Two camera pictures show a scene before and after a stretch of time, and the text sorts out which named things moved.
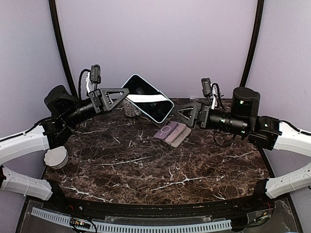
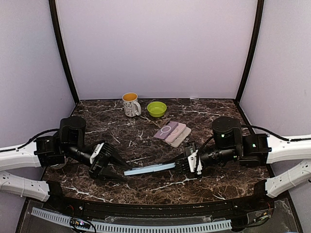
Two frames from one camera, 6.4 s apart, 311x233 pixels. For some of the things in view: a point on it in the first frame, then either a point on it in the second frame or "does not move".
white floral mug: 130,110 does not move
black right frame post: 258,22 does not move
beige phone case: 181,137 does not move
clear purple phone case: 166,130 does not move
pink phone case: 177,131 does not move
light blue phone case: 147,100 -> 138,170
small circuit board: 79,224 does not move
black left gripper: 97,95 -> 98,167
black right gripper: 197,108 -> 185,167
